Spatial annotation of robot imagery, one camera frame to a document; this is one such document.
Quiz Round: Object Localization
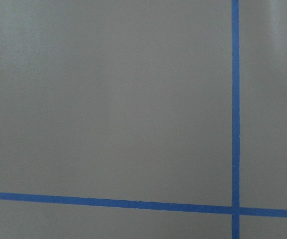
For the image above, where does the brown paper table cover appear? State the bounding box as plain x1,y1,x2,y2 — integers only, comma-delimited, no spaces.
0,0,287,239

